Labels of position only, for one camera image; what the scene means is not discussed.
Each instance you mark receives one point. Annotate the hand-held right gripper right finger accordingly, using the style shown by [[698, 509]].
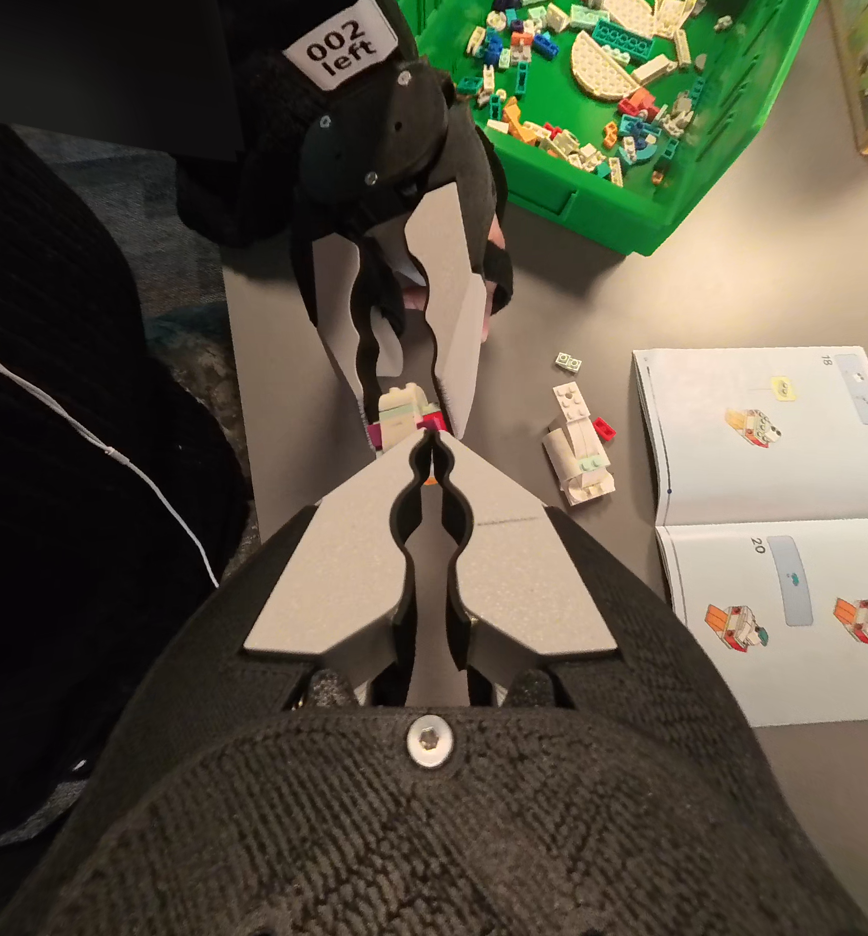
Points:
[[529, 578]]

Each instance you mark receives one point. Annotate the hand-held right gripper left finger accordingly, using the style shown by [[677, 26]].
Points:
[[331, 578]]

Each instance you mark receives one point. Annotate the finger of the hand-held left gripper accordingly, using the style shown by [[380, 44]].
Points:
[[452, 292], [339, 307]]

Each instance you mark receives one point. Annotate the small white pink lego model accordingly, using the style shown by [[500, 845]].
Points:
[[401, 409]]

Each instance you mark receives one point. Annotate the tiny red lego piece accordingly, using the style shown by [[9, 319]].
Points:
[[434, 423]]

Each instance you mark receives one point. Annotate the green plastic bin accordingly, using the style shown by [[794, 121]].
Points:
[[624, 219]]

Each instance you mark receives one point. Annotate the white lego assembly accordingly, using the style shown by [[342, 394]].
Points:
[[576, 453]]

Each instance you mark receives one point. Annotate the pale green lego plate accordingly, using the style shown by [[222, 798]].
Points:
[[568, 361]]

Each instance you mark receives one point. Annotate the small red lego brick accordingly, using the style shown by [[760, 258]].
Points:
[[604, 428]]

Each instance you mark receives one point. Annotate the lego instruction booklet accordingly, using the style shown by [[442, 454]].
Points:
[[733, 468]]

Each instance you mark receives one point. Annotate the pile of loose lego bricks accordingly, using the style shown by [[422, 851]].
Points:
[[602, 69]]

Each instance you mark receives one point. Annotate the person's left hand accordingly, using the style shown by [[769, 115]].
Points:
[[497, 238]]

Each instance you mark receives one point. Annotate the person's dark clothing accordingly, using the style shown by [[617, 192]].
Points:
[[39, 585]]

